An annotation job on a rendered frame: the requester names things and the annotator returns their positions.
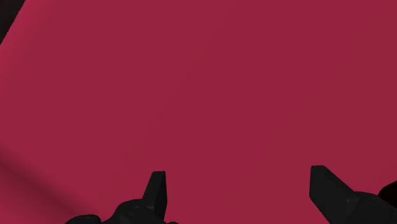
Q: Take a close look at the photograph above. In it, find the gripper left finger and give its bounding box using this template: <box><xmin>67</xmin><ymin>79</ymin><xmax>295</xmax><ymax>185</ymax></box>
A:
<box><xmin>64</xmin><ymin>170</ymin><xmax>179</xmax><ymax>224</ymax></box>

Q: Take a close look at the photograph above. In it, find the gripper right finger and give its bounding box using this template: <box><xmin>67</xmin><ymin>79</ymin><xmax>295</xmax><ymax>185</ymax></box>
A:
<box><xmin>309</xmin><ymin>165</ymin><xmax>397</xmax><ymax>224</ymax></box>

